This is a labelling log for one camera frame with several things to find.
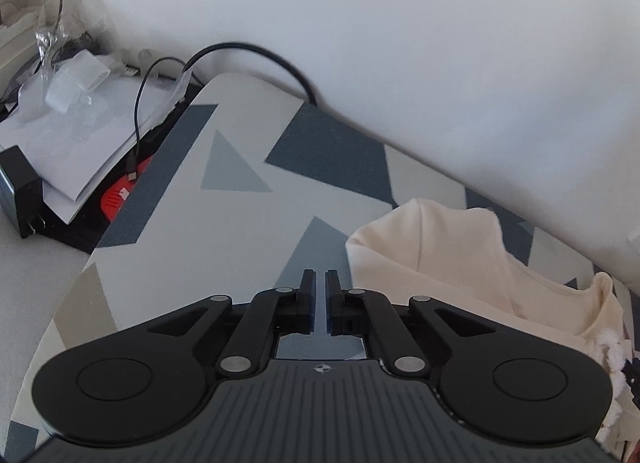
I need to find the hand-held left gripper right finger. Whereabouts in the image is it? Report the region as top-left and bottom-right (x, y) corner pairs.
(325, 269), (501, 383)

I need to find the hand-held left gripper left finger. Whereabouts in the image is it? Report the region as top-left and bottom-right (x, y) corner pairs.
(142, 269), (317, 384)

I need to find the cream shirt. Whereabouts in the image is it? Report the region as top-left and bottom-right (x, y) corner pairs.
(345, 198), (632, 445)

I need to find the geometric patterned ironing board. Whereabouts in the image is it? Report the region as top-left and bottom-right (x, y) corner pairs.
(7, 72), (640, 463)

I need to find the red plastic item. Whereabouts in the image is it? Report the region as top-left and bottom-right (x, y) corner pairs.
(99, 155), (157, 222)

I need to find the black flat box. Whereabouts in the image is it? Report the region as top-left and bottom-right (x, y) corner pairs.
(39, 82), (202, 255)

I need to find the stack of white papers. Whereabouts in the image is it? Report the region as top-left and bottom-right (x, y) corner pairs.
(0, 50), (190, 225)

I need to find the black power adapter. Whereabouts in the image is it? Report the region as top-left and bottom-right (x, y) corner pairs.
(0, 144), (47, 240)

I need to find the clear plastic wrap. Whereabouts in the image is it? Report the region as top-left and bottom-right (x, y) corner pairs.
(34, 18), (112, 115)

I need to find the white storage container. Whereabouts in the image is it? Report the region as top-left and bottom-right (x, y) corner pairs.
(0, 0), (47, 70)

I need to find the black usb cable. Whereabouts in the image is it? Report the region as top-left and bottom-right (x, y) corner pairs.
(127, 56), (189, 185)

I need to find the thick black cable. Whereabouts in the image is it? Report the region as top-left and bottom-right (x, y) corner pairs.
(181, 42), (319, 107)

